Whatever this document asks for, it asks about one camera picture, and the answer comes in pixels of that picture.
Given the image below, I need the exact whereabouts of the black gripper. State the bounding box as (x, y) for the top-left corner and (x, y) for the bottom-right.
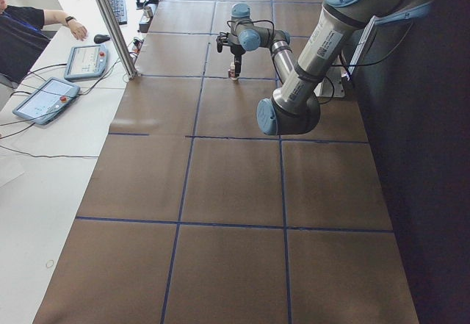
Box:
(231, 44), (245, 76)

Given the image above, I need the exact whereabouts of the white PPR valve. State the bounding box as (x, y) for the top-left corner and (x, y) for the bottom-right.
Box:
(228, 68), (239, 81)

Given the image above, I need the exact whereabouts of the teach pendant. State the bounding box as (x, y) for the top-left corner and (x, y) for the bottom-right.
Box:
(64, 43), (108, 82)
(12, 77), (80, 126)

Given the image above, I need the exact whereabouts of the upper teach pendant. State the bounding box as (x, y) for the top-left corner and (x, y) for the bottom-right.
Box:
(64, 43), (108, 82)

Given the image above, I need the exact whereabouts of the person's hand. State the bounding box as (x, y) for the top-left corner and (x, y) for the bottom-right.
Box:
(68, 20), (87, 40)

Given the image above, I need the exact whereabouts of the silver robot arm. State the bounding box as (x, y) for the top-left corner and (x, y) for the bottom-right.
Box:
(217, 0), (432, 135)

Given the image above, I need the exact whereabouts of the lower teach pendant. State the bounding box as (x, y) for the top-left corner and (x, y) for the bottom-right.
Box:
(12, 77), (80, 126)

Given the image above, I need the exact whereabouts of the black computer mouse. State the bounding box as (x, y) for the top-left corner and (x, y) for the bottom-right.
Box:
(93, 34), (110, 44)

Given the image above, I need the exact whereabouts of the metal cylinder weight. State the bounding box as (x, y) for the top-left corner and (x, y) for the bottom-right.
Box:
(142, 6), (153, 18)

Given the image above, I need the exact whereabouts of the white pedestal column base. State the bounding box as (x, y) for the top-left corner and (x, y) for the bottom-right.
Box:
(314, 65), (353, 99)

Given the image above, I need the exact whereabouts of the aluminium frame post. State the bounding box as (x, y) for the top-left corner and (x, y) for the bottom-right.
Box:
(96, 0), (137, 80)

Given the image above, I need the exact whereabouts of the seated person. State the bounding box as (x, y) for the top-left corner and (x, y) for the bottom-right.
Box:
(1, 0), (77, 84)

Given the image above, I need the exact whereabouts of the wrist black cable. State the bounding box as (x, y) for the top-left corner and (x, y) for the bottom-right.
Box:
(225, 18), (277, 42)

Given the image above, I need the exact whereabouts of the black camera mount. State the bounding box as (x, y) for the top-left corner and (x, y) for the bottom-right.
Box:
(216, 32), (232, 53)

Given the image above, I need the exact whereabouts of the black keyboard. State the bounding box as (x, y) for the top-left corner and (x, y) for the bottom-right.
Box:
(109, 0), (128, 25)

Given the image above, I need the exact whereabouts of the black box under weight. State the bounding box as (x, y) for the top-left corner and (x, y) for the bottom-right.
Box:
(139, 4), (158, 33)

